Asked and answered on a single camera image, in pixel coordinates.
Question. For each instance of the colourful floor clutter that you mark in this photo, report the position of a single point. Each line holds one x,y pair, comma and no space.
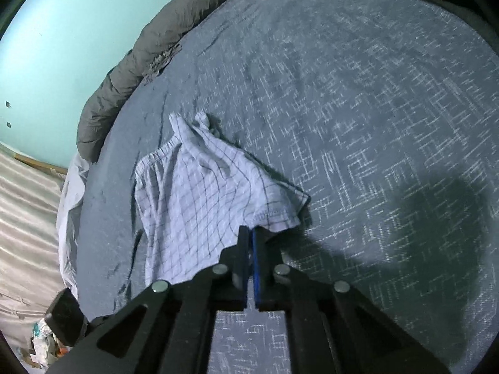
45,346

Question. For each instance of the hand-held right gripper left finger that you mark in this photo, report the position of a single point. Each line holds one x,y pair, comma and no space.
242,272

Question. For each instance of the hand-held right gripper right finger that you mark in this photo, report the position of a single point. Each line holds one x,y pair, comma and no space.
257,276

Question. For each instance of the grey rolled duvet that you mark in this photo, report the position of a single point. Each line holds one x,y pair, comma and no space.
128,70

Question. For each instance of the wooden frame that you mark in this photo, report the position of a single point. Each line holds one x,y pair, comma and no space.
43,164

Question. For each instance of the beige striped curtain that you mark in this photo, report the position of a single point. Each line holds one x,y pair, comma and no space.
27,233

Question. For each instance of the checkered light blue shorts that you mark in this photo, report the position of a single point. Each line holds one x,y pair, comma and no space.
195,202

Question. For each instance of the crumpled blue garment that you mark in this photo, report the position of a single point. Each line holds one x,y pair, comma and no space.
161,62

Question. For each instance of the white pillow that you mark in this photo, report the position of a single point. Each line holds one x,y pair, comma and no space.
70,218

